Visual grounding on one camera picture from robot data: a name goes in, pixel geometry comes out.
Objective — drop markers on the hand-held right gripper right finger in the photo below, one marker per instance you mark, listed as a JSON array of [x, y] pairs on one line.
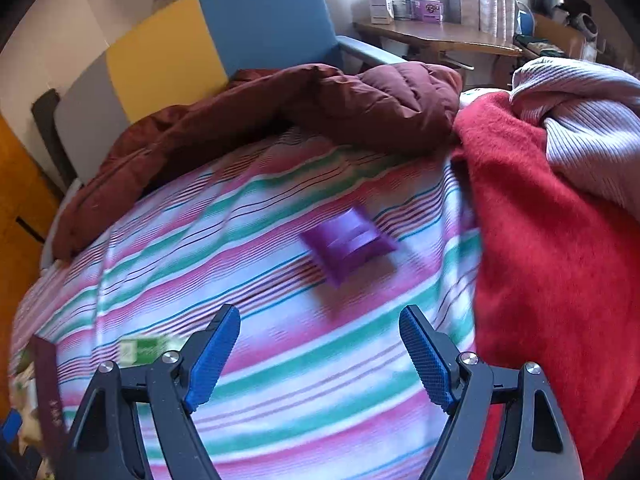
[[425, 355]]

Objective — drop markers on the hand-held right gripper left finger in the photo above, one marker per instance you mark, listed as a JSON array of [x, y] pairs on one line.
[[210, 360]]

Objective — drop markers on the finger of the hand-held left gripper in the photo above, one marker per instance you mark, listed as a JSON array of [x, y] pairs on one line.
[[11, 427]]

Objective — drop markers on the maroon and gold tin box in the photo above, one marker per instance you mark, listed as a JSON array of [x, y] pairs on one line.
[[47, 395]]

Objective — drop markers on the green carton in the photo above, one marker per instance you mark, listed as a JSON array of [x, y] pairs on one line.
[[145, 350]]

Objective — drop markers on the purple foil packet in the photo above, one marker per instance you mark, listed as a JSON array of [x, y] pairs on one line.
[[345, 245]]

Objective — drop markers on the striped cloth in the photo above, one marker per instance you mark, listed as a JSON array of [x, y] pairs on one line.
[[275, 340]]

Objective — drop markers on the red fleece cloth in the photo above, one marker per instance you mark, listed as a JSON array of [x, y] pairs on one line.
[[540, 240]]

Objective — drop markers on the wooden wardrobe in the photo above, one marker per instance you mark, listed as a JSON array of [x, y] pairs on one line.
[[20, 200]]

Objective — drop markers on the maroon puffer jacket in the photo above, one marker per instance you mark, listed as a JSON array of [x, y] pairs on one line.
[[350, 105]]

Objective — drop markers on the pink knitted sweater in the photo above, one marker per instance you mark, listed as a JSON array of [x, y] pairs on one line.
[[590, 105]]

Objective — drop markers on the wooden side table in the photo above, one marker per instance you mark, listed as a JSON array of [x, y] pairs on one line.
[[440, 35]]

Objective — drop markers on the grey yellow blue chair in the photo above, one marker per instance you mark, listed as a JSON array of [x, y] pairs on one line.
[[260, 20]]

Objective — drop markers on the cardboard box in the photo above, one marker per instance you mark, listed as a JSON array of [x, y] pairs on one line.
[[555, 35]]

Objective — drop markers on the purple box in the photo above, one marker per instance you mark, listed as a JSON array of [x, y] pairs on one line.
[[428, 9]]

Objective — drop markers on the blue round container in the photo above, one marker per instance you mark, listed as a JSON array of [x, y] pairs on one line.
[[525, 22]]

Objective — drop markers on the black stereo speaker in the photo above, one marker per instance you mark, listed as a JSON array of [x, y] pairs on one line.
[[584, 25]]

